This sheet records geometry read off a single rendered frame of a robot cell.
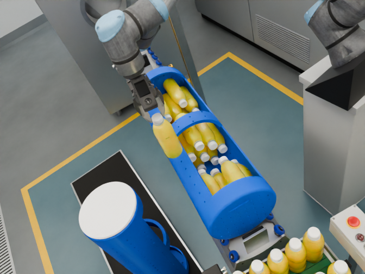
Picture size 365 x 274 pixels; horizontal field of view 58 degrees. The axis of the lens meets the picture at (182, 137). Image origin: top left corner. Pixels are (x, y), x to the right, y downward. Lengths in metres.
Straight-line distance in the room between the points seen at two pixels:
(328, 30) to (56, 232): 2.48
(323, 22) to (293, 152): 1.41
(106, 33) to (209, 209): 0.67
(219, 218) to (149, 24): 0.67
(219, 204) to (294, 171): 1.53
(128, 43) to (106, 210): 0.82
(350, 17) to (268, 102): 1.75
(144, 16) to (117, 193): 0.85
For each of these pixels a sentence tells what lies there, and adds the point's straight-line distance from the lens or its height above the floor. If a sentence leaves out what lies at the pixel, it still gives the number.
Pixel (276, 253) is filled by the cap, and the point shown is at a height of 1.11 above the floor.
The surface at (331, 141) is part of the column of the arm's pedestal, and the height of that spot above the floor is 0.76.
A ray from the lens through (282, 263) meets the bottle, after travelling 1.22.
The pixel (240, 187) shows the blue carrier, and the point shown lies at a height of 1.23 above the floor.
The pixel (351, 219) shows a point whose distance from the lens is 1.24.
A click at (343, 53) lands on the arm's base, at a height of 1.26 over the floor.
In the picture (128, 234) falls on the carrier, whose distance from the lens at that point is 1.51.
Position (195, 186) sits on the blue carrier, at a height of 1.19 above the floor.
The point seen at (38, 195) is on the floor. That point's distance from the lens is 3.38.
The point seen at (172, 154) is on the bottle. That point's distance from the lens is 1.24.
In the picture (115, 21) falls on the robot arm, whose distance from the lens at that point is 0.95.
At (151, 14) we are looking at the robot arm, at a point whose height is 1.77.
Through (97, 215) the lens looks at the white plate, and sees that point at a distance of 1.55.
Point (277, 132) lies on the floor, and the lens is 2.86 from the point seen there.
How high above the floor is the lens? 2.23
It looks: 48 degrees down
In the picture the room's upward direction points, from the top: 24 degrees counter-clockwise
